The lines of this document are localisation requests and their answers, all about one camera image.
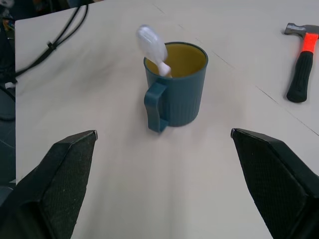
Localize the hammer with orange black handle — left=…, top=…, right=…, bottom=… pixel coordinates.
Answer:
left=284, top=22, right=319, bottom=103

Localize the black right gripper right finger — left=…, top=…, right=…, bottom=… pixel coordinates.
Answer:
left=230, top=128, right=319, bottom=239

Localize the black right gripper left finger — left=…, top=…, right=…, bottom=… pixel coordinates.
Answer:
left=0, top=129, right=98, bottom=239

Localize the dark teal ribbed mug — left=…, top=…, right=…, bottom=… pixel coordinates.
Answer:
left=144, top=41, right=209, bottom=133

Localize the black cable bundle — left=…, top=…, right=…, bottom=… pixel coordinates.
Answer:
left=14, top=4, right=89, bottom=77

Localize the white plastic spoon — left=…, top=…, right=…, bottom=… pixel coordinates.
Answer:
left=136, top=24, right=172, bottom=78

